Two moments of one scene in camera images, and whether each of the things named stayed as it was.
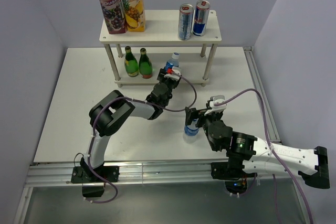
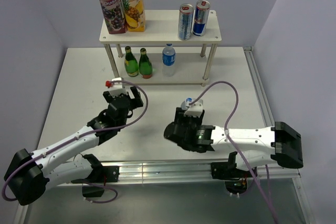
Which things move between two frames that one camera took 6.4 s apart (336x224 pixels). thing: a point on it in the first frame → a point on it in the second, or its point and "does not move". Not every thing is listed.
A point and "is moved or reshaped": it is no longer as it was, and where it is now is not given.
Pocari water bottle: (174, 61) is moved or reshaped
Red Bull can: (200, 18) does not move
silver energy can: (185, 21) does not move
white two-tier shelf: (161, 27) does not move
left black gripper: (160, 77) → (136, 102)
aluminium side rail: (258, 85) does not move
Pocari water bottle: (191, 132) is moved or reshaped
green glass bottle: (131, 65) does not move
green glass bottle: (145, 66) does not move
